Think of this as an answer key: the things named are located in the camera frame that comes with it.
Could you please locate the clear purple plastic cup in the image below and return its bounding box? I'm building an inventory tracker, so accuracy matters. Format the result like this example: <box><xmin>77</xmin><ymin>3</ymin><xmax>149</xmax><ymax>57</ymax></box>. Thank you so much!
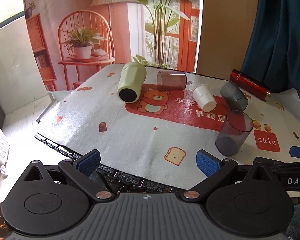
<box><xmin>215</xmin><ymin>110</ymin><xmax>254</xmax><ymax>157</ymax></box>

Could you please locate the dark grey translucent cup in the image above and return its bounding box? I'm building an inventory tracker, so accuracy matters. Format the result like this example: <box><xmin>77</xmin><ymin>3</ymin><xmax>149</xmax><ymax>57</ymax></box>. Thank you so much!
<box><xmin>220</xmin><ymin>81</ymin><xmax>248</xmax><ymax>111</ymax></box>

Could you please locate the white paper cup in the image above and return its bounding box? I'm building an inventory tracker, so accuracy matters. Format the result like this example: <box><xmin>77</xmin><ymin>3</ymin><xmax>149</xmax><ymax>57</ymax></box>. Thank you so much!
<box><xmin>192</xmin><ymin>84</ymin><xmax>217</xmax><ymax>113</ymax></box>

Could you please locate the pink translucent cup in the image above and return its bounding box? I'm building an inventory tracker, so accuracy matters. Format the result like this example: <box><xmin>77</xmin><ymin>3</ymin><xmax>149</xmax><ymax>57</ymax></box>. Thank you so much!
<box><xmin>157</xmin><ymin>71</ymin><xmax>187</xmax><ymax>90</ymax></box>

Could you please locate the living room backdrop poster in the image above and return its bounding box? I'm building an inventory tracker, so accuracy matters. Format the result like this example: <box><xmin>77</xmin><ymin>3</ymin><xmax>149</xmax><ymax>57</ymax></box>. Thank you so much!
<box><xmin>23</xmin><ymin>0</ymin><xmax>203</xmax><ymax>92</ymax></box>

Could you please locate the black table edge trim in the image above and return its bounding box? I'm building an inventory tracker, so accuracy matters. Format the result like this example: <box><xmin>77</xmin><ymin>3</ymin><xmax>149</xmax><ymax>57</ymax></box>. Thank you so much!
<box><xmin>34</xmin><ymin>133</ymin><xmax>186</xmax><ymax>196</ymax></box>

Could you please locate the white cartoon print tablecloth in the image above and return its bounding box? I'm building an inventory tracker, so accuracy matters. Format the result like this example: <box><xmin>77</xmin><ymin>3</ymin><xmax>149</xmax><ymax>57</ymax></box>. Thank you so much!
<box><xmin>36</xmin><ymin>63</ymin><xmax>300</xmax><ymax>190</ymax></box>

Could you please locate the red metal thermos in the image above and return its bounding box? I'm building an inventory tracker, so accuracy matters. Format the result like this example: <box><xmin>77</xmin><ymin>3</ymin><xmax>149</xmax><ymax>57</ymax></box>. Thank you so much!
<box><xmin>229</xmin><ymin>69</ymin><xmax>271</xmax><ymax>102</ymax></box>

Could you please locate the teal blue curtain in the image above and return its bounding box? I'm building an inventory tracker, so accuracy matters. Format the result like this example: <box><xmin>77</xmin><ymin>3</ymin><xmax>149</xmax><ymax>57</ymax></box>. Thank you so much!
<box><xmin>241</xmin><ymin>0</ymin><xmax>300</xmax><ymax>99</ymax></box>

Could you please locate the light green tumbler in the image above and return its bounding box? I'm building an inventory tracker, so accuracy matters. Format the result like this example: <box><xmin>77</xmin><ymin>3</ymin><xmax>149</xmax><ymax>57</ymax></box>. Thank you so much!
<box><xmin>117</xmin><ymin>62</ymin><xmax>147</xmax><ymax>103</ymax></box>

